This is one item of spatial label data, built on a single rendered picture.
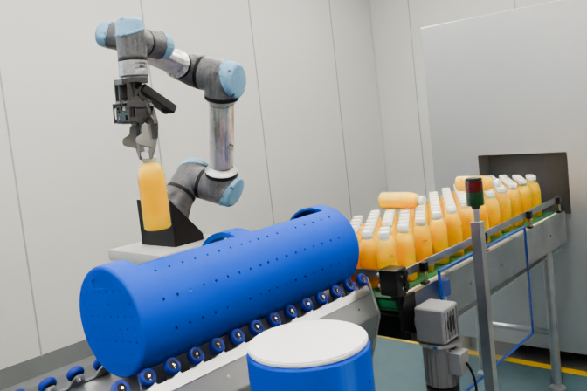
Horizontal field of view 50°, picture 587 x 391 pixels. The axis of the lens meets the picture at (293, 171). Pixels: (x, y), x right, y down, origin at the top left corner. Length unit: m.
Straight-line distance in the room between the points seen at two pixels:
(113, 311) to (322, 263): 0.68
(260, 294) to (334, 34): 5.16
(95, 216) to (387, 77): 3.73
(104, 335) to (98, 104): 3.29
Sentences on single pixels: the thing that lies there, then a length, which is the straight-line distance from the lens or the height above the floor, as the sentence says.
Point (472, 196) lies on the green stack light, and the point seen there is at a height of 1.20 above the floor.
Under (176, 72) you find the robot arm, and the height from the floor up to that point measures 1.73.
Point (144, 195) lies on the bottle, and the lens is 1.71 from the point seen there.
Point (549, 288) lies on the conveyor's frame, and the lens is 3.53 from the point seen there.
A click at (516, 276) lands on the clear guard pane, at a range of 2.97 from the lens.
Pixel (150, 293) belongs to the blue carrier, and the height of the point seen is 1.16.
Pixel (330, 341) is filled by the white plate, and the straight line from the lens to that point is 1.48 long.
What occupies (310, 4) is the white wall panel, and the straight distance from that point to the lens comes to 6.55.
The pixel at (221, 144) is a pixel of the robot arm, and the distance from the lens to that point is 2.18.
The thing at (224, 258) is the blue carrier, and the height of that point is 1.19.
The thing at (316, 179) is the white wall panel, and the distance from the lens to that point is 6.34.
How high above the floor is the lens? 1.54
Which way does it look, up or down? 5 degrees down
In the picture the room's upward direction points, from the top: 6 degrees counter-clockwise
